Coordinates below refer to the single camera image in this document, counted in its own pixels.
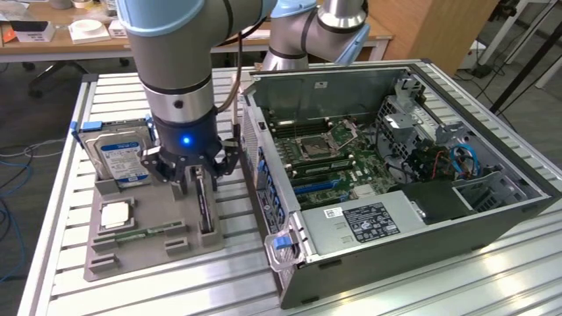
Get black graphics card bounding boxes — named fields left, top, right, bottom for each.
left=192, top=164, right=216, bottom=235

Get silver CPU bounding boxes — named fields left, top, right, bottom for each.
left=99, top=201, right=132, bottom=230

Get metal socket cover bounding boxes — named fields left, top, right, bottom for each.
left=327, top=118, right=361, bottom=147

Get white desk frame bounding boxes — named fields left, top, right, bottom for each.
left=477, top=0, right=562, bottom=90

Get grey power supply unit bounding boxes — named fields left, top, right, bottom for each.
left=299, top=190, right=427, bottom=258

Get white floor cable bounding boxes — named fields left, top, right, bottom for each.
left=0, top=138, right=67, bottom=159

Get wooden cabinet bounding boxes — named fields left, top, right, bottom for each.
left=369, top=0, right=502, bottom=71

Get grey disk bay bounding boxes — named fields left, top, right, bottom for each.
left=451, top=170, right=535, bottom=215

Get grey parts rack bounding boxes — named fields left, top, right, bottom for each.
left=83, top=163, right=226, bottom=283

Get CPU socket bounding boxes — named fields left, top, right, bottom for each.
left=294, top=133, right=343, bottom=159

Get orange box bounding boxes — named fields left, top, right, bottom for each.
left=0, top=22, right=18, bottom=47

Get green motherboard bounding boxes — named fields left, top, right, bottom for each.
left=264, top=110, right=414, bottom=211

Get black camera cable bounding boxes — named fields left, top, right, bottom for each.
left=216, top=18, right=248, bottom=113

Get white square tape holder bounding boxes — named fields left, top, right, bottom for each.
left=68, top=18, right=112, bottom=45

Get wooden desk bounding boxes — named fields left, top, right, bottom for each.
left=0, top=0, right=135, bottom=64
left=210, top=19, right=395, bottom=72

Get blue expansion slot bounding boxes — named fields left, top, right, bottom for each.
left=291, top=179, right=345, bottom=196

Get white box with black lid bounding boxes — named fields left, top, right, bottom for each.
left=10, top=20, right=56, bottom=43

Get black slanted pole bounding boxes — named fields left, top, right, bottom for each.
left=489, top=19, right=562, bottom=115

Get metal drive cage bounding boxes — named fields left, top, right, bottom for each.
left=375, top=76, right=475, bottom=159

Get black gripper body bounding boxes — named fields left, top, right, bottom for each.
left=152, top=107, right=223, bottom=182

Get small white labelled box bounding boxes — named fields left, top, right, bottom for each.
left=107, top=18, right=130, bottom=40

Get blue case latch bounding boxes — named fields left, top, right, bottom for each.
left=271, top=235, right=294, bottom=253

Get blue floor cable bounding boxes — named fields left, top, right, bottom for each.
left=0, top=157, right=35, bottom=284

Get dark grey PC case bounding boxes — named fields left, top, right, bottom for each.
left=230, top=63, right=562, bottom=310

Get blue wire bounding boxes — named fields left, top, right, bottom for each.
left=447, top=143, right=483, bottom=181

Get white papers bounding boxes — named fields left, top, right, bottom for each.
left=243, top=28, right=271, bottom=41

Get hard disk in blue caddy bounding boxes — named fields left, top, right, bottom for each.
left=70, top=114, right=158, bottom=191

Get black chair base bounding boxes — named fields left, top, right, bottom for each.
left=22, top=57, right=132, bottom=99

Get green RAM stick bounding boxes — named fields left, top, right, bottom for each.
left=115, top=221, right=183, bottom=244

